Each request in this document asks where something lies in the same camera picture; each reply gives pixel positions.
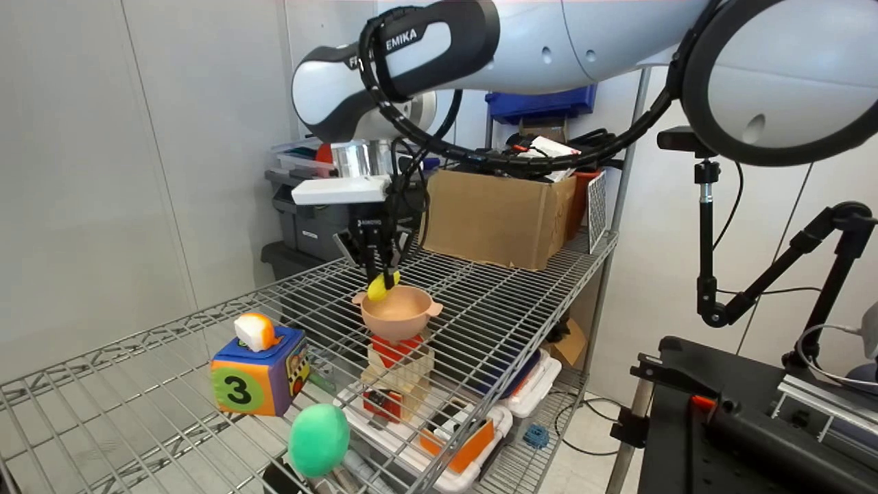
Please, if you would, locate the yellow toy corn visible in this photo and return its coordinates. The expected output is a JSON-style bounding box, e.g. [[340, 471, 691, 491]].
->
[[364, 272, 401, 303]]

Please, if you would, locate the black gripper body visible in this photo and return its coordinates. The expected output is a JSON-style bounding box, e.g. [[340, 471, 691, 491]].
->
[[337, 176, 428, 268]]

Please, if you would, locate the cardboard box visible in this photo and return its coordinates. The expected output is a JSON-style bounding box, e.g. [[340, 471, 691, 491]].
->
[[425, 171, 577, 272]]

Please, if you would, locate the colourful number cube toy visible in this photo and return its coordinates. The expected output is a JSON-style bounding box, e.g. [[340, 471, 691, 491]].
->
[[208, 327, 311, 418]]

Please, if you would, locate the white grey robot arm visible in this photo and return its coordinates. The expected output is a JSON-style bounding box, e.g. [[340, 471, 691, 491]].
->
[[292, 0, 878, 171]]

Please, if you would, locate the white orange tray below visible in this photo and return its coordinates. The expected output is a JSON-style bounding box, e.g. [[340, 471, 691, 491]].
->
[[337, 349, 562, 494]]

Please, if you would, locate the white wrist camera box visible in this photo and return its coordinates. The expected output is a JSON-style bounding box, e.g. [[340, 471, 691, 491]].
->
[[292, 176, 389, 207]]

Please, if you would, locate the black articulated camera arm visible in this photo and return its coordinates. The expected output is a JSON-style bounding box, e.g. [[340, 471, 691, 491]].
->
[[694, 158, 875, 370]]

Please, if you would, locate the pink plastic bowl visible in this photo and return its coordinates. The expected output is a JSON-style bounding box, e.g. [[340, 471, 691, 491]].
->
[[352, 285, 441, 344]]

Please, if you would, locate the grey storage bin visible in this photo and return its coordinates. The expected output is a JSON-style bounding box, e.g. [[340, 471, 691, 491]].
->
[[262, 140, 348, 279]]

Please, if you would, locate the orange white toy on cube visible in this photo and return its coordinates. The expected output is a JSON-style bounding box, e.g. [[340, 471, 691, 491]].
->
[[233, 314, 279, 351]]

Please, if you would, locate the metal wire shelf rack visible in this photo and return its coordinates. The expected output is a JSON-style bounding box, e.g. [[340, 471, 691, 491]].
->
[[0, 241, 611, 494]]

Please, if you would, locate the black camera on stand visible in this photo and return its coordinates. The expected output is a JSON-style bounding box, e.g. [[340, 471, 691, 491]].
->
[[657, 128, 713, 158]]

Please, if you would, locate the black cart frame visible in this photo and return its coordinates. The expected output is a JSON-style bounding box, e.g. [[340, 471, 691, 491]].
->
[[611, 339, 878, 494]]

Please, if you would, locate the red white wooden toy stack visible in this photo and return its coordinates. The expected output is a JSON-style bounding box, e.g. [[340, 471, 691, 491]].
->
[[359, 339, 434, 424]]

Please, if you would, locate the blue bin on box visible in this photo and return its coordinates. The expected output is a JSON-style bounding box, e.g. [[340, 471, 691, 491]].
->
[[485, 86, 596, 125]]

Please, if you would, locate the green ball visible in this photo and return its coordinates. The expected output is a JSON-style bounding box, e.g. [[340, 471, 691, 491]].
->
[[288, 403, 352, 477]]

